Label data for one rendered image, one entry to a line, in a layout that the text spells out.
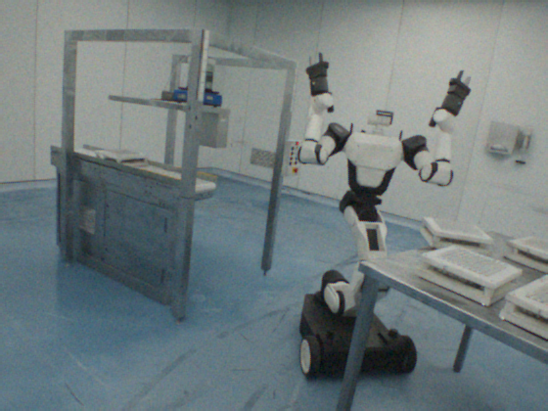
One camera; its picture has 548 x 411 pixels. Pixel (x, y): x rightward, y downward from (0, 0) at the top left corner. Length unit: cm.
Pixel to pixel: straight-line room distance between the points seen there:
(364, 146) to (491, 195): 343
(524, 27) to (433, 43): 100
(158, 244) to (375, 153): 138
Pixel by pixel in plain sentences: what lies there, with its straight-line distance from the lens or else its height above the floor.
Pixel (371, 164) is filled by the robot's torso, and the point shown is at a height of 107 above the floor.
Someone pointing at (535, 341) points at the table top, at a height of 82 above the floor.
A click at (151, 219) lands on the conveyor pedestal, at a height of 53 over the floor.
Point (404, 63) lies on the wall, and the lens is 559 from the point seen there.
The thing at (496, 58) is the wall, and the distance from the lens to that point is 537.
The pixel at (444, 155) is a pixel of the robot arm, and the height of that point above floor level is 118.
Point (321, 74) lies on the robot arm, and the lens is 201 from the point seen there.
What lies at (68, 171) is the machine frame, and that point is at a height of 70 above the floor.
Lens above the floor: 128
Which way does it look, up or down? 14 degrees down
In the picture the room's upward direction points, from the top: 8 degrees clockwise
